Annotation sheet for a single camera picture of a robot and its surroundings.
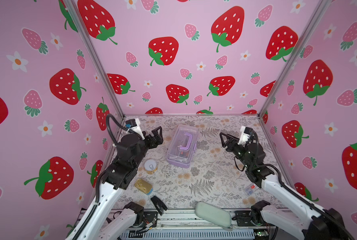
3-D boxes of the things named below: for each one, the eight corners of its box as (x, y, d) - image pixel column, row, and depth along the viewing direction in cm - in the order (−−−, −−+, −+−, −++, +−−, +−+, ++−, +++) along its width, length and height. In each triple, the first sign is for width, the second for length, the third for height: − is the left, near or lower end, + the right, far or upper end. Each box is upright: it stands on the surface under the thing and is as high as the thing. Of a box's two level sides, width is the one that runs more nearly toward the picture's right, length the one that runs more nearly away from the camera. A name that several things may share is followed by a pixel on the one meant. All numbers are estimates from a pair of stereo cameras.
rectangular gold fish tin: (135, 188, 86) (133, 185, 83) (140, 180, 89) (138, 177, 86) (149, 196, 84) (147, 193, 80) (154, 187, 86) (153, 185, 83)
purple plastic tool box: (167, 165, 95) (165, 156, 86) (178, 134, 112) (178, 123, 102) (189, 171, 93) (189, 162, 83) (197, 138, 109) (198, 127, 100)
